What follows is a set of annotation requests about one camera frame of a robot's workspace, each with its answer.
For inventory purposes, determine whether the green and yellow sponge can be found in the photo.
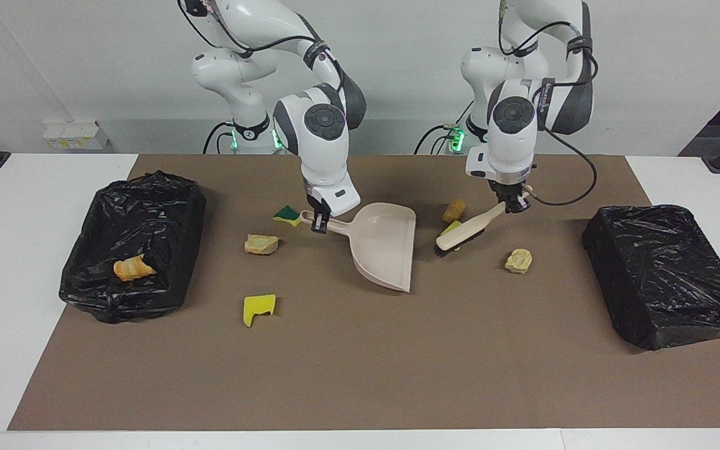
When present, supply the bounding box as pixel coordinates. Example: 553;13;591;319
272;205;304;228

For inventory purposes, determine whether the beige hand brush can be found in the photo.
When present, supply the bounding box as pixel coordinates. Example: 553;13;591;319
433;200;508;259

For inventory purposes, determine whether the pale bread chunk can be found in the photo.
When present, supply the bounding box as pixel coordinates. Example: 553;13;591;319
504;248;533;274

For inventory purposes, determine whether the tan toast piece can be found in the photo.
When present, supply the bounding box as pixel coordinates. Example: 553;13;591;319
244;234;279;256

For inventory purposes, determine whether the beige plastic dustpan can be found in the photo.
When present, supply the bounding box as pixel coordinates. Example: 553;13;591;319
299;202;417;293

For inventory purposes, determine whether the notched yellow sponge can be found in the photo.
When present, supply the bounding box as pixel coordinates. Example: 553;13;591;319
243;294;277;328

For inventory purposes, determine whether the bin covered by black bag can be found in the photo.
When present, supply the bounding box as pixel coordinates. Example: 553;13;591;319
582;204;720;351

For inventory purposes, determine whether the open bin with black bag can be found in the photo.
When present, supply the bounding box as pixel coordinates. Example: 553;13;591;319
59;171;206;324

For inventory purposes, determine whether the brown table mat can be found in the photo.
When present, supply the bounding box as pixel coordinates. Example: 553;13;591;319
8;154;720;431

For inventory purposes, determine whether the orange croissant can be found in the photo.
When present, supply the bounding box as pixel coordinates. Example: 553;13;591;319
113;254;157;282

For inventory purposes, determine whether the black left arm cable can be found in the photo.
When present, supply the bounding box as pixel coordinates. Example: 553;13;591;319
499;0;599;208

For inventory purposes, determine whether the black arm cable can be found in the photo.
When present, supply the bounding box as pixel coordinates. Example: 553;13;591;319
499;0;599;208
177;0;343;88

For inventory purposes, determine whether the black left base cable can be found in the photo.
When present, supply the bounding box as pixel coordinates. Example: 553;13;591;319
413;124;464;155

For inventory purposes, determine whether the black base cable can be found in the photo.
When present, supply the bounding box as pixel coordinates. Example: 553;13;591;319
413;124;464;155
202;121;236;155

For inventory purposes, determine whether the black right base cable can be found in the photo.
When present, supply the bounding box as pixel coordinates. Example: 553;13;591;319
202;121;236;155

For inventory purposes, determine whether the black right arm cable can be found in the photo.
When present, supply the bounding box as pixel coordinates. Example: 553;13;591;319
177;0;343;88

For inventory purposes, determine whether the white wall power strip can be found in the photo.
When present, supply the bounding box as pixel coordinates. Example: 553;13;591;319
42;121;111;151

